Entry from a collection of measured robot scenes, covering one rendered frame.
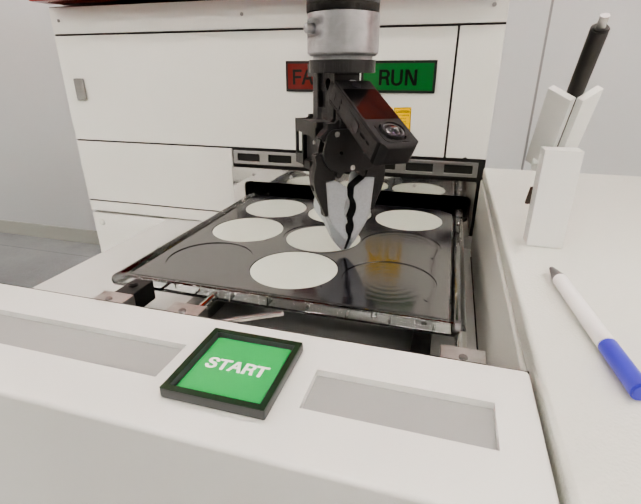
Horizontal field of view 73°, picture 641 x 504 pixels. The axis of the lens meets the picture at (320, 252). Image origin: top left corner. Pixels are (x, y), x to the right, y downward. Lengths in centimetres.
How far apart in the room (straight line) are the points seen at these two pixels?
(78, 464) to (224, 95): 68
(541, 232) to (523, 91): 185
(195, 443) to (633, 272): 34
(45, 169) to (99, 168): 241
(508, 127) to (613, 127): 43
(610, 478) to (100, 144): 97
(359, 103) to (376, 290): 19
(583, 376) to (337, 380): 13
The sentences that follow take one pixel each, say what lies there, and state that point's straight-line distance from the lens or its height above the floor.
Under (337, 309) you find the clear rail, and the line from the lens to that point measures 41.
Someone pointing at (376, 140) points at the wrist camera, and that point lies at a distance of 41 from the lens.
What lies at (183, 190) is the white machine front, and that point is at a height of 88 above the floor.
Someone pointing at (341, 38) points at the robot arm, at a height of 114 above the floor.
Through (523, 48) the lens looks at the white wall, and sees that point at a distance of 225.
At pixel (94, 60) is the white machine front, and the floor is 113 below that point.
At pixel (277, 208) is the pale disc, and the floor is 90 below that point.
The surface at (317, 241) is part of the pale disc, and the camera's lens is 57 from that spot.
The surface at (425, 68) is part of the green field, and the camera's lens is 74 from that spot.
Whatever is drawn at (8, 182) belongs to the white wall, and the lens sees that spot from 375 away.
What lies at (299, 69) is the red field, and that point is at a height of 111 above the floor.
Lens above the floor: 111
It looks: 23 degrees down
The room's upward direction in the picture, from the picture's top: straight up
